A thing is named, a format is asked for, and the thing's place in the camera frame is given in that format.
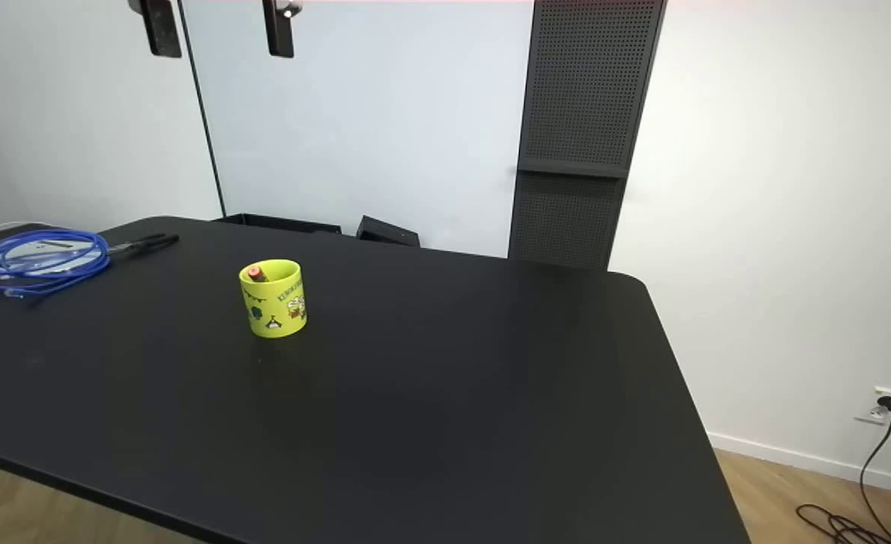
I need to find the black wall bracket right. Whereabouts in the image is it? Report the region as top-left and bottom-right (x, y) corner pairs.
(263, 0), (302, 59)

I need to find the black wall bracket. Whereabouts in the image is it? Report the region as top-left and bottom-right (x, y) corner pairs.
(263, 0), (302, 59)
(128, 0), (180, 59)

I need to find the black pen on table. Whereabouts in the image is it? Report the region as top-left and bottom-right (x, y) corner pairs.
(108, 232), (177, 260)

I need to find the black floor power cable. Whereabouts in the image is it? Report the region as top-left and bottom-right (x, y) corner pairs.
(790, 395), (891, 544)

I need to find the thin black vertical pole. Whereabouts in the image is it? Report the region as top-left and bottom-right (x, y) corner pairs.
(176, 0), (225, 221)

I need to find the yellow printed mug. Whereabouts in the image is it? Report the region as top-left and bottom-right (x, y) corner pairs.
(238, 260), (309, 338)

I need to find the blue coiled cable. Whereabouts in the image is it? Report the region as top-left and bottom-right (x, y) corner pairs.
(0, 225), (116, 303)

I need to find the black wall bracket left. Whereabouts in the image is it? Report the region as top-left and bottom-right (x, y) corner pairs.
(128, 0), (180, 59)

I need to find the white wall power outlet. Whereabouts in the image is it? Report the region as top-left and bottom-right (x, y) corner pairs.
(859, 386), (891, 425)

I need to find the dark grey perforated panel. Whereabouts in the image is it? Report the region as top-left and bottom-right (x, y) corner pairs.
(508, 0), (666, 268)

